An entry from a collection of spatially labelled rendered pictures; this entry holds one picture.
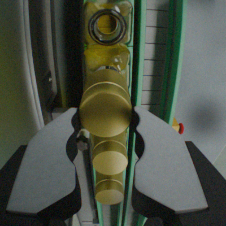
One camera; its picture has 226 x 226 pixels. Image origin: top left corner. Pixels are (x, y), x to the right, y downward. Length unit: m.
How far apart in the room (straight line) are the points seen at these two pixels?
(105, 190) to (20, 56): 0.21
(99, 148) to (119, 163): 0.02
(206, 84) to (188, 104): 0.10
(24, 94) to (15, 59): 0.06
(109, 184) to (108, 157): 0.05
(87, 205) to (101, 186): 0.58
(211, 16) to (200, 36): 0.08
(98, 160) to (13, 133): 0.13
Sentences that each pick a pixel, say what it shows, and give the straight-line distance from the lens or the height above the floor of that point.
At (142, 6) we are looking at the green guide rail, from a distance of 0.32.
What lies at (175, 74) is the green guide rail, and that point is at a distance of 0.36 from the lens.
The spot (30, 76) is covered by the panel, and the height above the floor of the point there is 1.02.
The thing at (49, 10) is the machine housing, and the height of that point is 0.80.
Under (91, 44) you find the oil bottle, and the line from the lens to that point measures 0.20.
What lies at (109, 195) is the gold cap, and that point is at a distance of 0.22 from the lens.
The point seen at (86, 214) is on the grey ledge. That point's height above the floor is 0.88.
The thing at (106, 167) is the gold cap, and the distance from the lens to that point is 0.18.
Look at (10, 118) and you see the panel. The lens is 0.25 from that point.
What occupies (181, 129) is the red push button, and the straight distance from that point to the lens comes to 0.64.
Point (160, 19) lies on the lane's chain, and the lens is 0.42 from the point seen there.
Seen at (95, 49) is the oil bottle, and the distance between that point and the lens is 0.22.
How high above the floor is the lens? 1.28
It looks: 60 degrees down
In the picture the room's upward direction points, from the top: 177 degrees clockwise
